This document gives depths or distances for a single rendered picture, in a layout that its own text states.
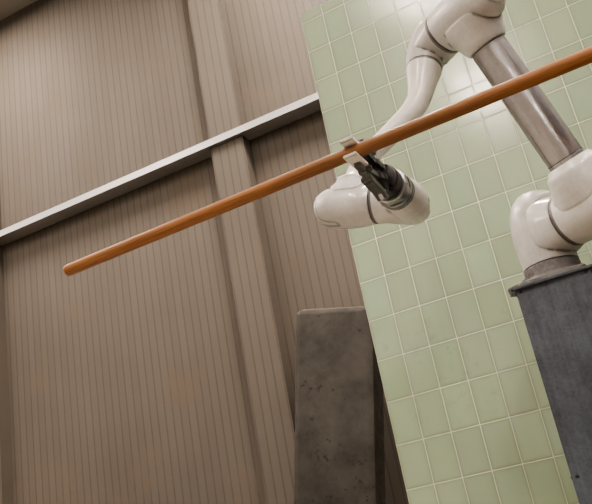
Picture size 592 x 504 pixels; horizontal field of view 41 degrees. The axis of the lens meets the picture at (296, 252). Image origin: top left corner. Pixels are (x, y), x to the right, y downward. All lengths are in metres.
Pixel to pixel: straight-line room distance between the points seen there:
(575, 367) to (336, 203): 0.73
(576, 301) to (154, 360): 4.73
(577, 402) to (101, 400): 5.10
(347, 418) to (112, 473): 2.24
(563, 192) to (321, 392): 3.29
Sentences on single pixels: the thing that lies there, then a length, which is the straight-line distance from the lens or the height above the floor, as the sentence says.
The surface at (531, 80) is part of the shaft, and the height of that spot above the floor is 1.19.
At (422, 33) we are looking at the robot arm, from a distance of 2.31.
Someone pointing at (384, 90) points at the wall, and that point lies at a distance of 3.22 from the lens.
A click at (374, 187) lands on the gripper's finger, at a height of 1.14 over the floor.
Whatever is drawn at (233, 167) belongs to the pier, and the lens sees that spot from 6.42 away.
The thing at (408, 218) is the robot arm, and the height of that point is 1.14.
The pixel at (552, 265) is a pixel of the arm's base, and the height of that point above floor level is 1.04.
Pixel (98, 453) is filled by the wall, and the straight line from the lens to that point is 6.73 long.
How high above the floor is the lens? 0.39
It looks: 22 degrees up
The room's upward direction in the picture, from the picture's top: 11 degrees counter-clockwise
